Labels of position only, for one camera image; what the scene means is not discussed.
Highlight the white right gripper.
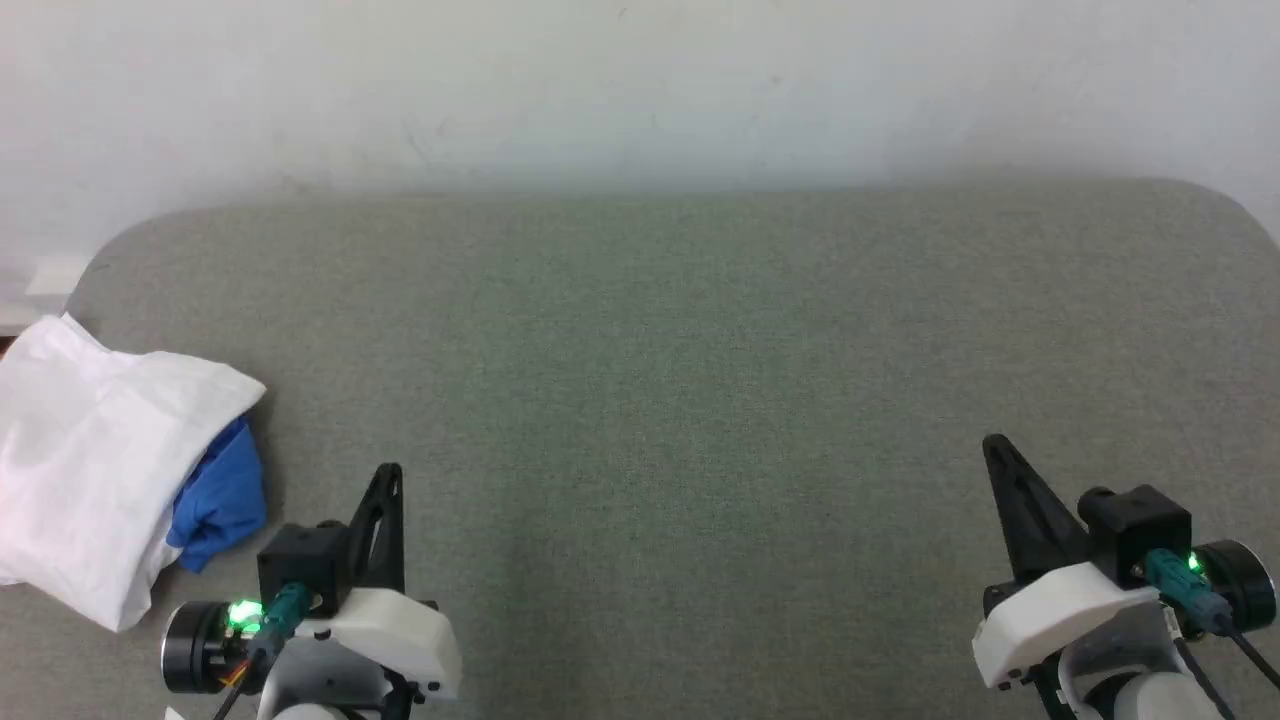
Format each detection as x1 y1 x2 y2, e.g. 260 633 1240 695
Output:
971 433 1167 692

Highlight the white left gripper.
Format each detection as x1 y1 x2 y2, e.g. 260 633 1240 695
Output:
298 462 464 702

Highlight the white and blue shirt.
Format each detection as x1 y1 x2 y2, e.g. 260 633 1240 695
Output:
0 313 269 633

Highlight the grey fabric sofa cushion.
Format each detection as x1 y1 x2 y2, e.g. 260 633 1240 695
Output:
0 178 1280 720

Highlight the right arm teal plug cable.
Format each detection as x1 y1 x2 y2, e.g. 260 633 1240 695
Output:
1143 548 1280 693

